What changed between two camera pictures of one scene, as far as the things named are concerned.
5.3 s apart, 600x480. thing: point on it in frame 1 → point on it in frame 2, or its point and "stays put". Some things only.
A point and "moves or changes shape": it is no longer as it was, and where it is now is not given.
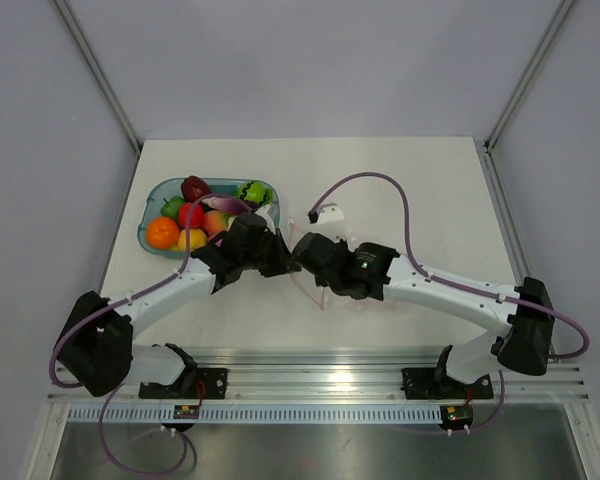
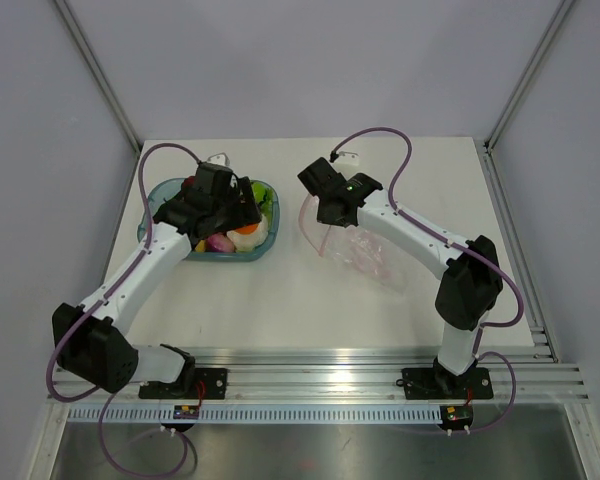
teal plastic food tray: [159, 190] stays put
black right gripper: [321, 281] → [323, 218]
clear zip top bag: [322, 296] moves or changes shape
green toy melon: [256, 191] stays put
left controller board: [186, 411] stays put
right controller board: [456, 417] stays put
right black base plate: [437, 384] stays put
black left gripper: [282, 263] → [247, 212]
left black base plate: [194, 384] stays put
